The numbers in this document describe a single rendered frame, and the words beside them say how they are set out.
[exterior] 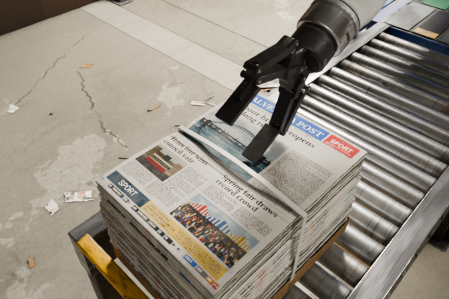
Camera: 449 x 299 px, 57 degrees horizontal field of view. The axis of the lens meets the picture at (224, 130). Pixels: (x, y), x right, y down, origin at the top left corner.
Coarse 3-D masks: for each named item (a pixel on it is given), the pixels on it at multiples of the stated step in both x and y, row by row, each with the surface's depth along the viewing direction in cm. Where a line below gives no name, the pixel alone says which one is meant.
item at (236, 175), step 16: (192, 128) 78; (192, 144) 74; (224, 144) 74; (208, 160) 71; (224, 160) 71; (240, 160) 71; (224, 176) 68; (240, 176) 69; (272, 176) 69; (256, 192) 66; (272, 192) 66; (288, 192) 66; (272, 208) 63; (288, 208) 64; (304, 208) 64; (288, 240) 65; (304, 240) 70; (288, 256) 68; (288, 272) 71
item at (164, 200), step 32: (128, 160) 71; (160, 160) 71; (192, 160) 71; (128, 192) 66; (160, 192) 66; (192, 192) 66; (224, 192) 66; (128, 224) 67; (160, 224) 61; (192, 224) 61; (224, 224) 61; (256, 224) 61; (288, 224) 61; (128, 256) 74; (160, 256) 62; (192, 256) 57; (224, 256) 57; (256, 256) 58; (160, 288) 68; (192, 288) 58; (224, 288) 55; (256, 288) 64
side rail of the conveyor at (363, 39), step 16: (368, 32) 154; (384, 32) 156; (352, 48) 145; (336, 64) 137; (272, 96) 124; (80, 224) 89; (96, 224) 89; (96, 240) 88; (80, 256) 90; (112, 256) 95; (96, 272) 93
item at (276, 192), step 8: (184, 128) 77; (192, 136) 75; (200, 136) 75; (208, 144) 73; (224, 152) 71; (232, 160) 69; (248, 168) 68; (256, 176) 67; (264, 184) 66; (280, 192) 65; (288, 200) 64; (296, 208) 63; (304, 216) 62
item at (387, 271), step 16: (448, 176) 99; (432, 192) 96; (448, 192) 96; (416, 208) 92; (432, 208) 92; (448, 208) 99; (416, 224) 89; (432, 224) 89; (400, 240) 86; (416, 240) 86; (384, 256) 83; (400, 256) 83; (416, 256) 86; (368, 272) 80; (384, 272) 80; (400, 272) 80; (368, 288) 78; (384, 288) 78
